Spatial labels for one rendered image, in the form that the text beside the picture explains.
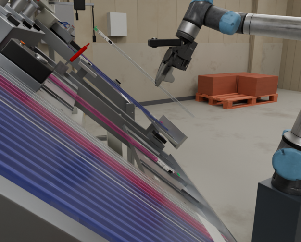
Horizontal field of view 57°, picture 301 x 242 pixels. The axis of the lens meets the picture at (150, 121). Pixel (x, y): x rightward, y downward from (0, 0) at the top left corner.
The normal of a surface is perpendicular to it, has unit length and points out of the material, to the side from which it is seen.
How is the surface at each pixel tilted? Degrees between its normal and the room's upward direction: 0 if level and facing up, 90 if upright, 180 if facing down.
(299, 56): 90
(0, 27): 90
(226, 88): 90
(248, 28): 112
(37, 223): 90
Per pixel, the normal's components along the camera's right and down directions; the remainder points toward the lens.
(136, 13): 0.53, 0.23
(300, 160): -0.57, 0.34
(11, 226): 0.21, 0.26
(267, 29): -0.55, 0.54
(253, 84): -0.85, 0.14
